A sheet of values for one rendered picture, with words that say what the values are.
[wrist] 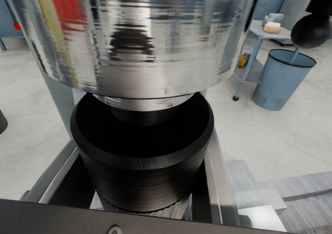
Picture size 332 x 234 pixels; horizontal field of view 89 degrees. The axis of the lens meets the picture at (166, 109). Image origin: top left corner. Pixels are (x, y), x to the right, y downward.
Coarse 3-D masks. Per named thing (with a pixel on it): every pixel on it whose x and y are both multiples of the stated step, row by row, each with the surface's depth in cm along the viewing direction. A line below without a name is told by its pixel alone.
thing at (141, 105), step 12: (96, 96) 4; (180, 96) 4; (120, 108) 4; (132, 108) 4; (144, 108) 4; (156, 108) 4; (168, 108) 5; (132, 120) 5; (144, 120) 5; (156, 120) 5
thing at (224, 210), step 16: (208, 144) 7; (208, 160) 6; (208, 176) 6; (224, 176) 6; (192, 192) 8; (208, 192) 5; (224, 192) 5; (192, 208) 8; (208, 208) 5; (224, 208) 5; (224, 224) 5; (240, 224) 5
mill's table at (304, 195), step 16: (304, 176) 44; (320, 176) 44; (288, 192) 40; (304, 192) 41; (320, 192) 42; (96, 208) 35; (288, 208) 38; (304, 208) 38; (320, 208) 38; (288, 224) 35; (304, 224) 35; (320, 224) 36
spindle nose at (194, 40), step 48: (48, 0) 2; (96, 0) 2; (144, 0) 2; (192, 0) 2; (240, 0) 2; (48, 48) 2; (96, 48) 2; (144, 48) 2; (192, 48) 2; (240, 48) 3; (144, 96) 3
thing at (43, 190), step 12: (72, 144) 7; (60, 156) 6; (72, 156) 6; (48, 168) 6; (60, 168) 6; (72, 168) 6; (84, 168) 7; (48, 180) 5; (60, 180) 5; (72, 180) 6; (84, 180) 7; (24, 192) 6; (36, 192) 5; (48, 192) 5; (60, 192) 5; (72, 192) 6; (84, 192) 7; (60, 204) 5; (72, 204) 6; (84, 204) 7
